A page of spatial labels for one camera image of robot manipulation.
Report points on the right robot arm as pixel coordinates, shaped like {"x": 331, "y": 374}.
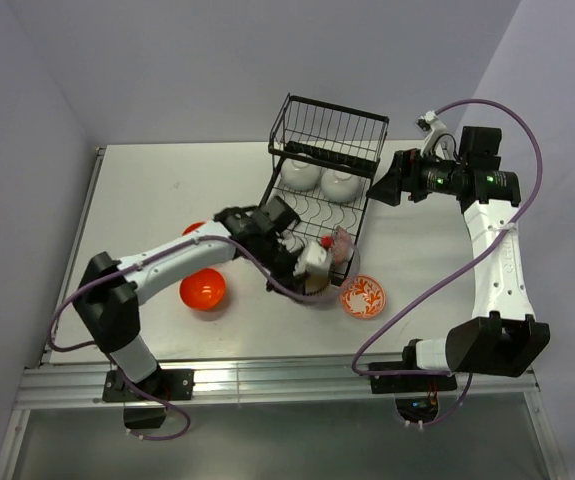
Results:
{"x": 502, "y": 336}

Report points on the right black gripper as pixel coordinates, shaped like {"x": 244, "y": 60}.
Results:
{"x": 404, "y": 174}

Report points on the near orange bowl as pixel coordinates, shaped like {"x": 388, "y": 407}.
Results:
{"x": 203, "y": 290}

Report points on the black white patterned bowl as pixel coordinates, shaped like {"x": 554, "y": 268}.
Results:
{"x": 342, "y": 248}

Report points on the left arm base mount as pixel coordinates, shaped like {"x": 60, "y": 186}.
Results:
{"x": 165, "y": 384}

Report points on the black wire dish rack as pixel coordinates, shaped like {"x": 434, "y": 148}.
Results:
{"x": 333, "y": 137}

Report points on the orange white patterned bowl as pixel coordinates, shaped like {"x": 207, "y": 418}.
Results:
{"x": 362, "y": 297}

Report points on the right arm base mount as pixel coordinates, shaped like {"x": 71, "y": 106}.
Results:
{"x": 417, "y": 381}

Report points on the brown beige bowl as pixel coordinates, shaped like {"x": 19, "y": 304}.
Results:
{"x": 315, "y": 290}

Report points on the far orange bowl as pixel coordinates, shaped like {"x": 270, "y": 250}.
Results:
{"x": 193, "y": 227}

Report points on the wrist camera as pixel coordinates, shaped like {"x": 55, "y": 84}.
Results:
{"x": 314, "y": 259}
{"x": 433, "y": 128}

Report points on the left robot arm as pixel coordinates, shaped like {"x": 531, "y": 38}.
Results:
{"x": 112, "y": 291}

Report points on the aluminium mounting rail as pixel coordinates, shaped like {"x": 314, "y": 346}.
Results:
{"x": 297, "y": 379}

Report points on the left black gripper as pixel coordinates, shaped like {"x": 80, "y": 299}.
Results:
{"x": 289, "y": 279}

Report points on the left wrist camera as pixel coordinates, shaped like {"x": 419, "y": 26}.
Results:
{"x": 314, "y": 259}

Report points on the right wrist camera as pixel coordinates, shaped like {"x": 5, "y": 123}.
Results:
{"x": 433, "y": 128}

